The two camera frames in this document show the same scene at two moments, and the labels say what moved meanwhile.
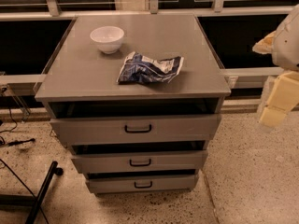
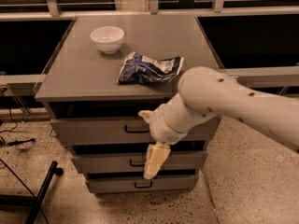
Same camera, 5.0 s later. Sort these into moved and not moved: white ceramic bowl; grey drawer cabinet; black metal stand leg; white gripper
Moved: white gripper
Not moved: black metal stand leg; grey drawer cabinet; white ceramic bowl
